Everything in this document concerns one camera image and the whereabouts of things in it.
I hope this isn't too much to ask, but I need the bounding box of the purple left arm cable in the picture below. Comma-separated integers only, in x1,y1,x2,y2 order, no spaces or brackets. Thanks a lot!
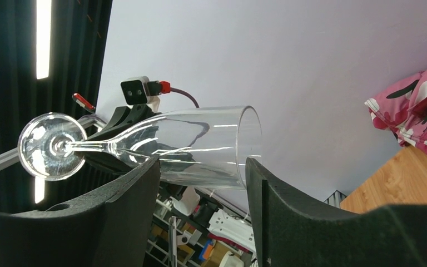
160,81,200,109

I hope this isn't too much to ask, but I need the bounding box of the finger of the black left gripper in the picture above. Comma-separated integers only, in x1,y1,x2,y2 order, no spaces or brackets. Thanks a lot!
82,105,210,174

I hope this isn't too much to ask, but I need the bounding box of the pink camouflage cloth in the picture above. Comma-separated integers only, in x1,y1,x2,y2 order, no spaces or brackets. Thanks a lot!
365,69,427,154

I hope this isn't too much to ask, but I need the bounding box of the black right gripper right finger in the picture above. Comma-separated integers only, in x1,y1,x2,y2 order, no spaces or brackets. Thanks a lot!
245,158,427,266

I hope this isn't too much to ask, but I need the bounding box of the wine glass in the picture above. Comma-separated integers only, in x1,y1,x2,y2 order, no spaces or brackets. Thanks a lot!
17,106,262,190

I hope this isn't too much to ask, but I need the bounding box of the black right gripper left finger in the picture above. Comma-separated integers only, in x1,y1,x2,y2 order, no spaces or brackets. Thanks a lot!
0,158,160,266

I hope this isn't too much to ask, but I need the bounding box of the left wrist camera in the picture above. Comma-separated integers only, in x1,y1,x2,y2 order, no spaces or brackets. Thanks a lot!
120,76,162,112

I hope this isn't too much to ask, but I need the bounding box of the red clamp on frame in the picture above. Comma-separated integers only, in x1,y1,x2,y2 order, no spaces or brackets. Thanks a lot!
72,93,95,113

